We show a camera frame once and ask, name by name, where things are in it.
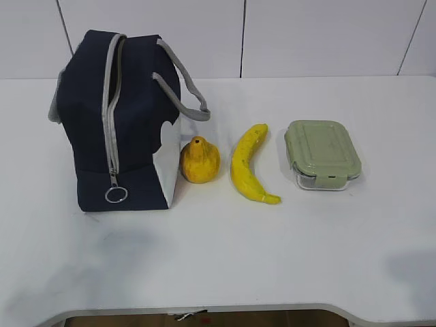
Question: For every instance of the yellow pear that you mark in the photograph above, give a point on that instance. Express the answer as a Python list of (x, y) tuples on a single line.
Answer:
[(200, 161)]

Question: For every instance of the yellow banana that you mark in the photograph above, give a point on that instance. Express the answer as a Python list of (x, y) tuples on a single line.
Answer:
[(244, 180)]

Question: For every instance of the glass container green lid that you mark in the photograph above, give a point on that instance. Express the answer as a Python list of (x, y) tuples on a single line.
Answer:
[(322, 155)]

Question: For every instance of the navy insulated lunch bag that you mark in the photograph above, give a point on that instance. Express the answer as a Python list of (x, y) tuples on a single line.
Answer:
[(120, 101)]

